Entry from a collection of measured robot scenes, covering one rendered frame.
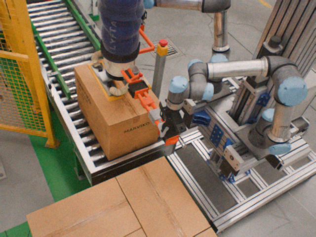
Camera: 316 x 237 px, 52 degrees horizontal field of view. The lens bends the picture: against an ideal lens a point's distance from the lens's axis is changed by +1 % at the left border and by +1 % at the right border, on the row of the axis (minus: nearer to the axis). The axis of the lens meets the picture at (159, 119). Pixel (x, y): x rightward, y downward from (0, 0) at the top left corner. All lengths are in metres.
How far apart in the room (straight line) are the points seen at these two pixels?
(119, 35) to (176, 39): 2.69
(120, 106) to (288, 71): 1.09
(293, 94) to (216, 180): 1.46
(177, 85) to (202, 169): 1.53
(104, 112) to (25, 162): 1.20
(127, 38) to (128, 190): 1.02
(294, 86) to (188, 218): 1.14
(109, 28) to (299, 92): 0.96
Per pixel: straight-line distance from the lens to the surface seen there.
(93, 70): 2.07
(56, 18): 3.67
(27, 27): 2.22
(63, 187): 2.87
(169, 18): 4.76
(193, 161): 2.81
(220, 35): 2.10
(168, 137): 1.58
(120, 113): 2.07
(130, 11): 1.65
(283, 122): 1.65
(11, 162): 3.10
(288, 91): 1.45
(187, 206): 2.22
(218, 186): 2.74
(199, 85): 1.40
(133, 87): 1.79
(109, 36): 1.77
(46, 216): 2.18
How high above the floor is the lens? 2.51
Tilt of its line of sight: 49 degrees down
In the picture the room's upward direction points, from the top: 10 degrees clockwise
